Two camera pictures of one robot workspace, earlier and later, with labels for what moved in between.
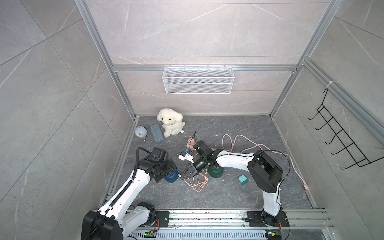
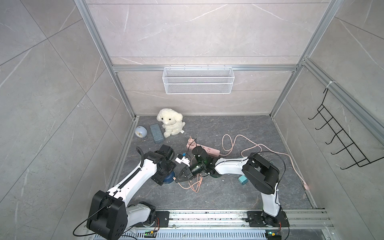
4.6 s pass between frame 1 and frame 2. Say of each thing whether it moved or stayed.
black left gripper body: stayed
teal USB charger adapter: stayed
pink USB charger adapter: stayed
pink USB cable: moved
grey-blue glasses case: stayed
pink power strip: moved
